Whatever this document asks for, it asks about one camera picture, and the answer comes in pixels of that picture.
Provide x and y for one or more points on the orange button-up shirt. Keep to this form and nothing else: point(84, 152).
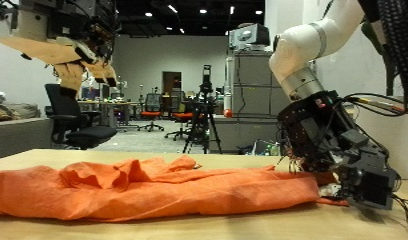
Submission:
point(168, 190)

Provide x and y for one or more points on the green plastic bottle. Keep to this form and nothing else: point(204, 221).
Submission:
point(271, 149)

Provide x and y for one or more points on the low grey counter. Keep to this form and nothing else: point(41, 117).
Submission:
point(243, 133)

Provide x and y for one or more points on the red ball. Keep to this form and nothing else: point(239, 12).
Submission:
point(228, 113)

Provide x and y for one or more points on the tall grey metal cabinet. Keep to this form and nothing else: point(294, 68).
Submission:
point(251, 83)

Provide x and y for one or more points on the black office chair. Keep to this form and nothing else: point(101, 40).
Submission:
point(64, 110)

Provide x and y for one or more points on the light wooden office desk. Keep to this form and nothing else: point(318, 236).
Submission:
point(108, 105)

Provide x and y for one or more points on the brown grey cushion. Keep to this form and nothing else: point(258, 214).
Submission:
point(12, 111)

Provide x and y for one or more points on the brown door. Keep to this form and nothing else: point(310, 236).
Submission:
point(170, 83)

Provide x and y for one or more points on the orange seat office chair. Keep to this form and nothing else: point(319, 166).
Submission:
point(150, 114)
point(182, 116)

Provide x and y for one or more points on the grey sofa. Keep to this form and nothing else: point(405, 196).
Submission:
point(17, 136)

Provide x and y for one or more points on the grey box monitor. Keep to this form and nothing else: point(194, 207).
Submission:
point(247, 36)

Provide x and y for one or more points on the black camera tripod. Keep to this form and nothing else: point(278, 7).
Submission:
point(205, 110)

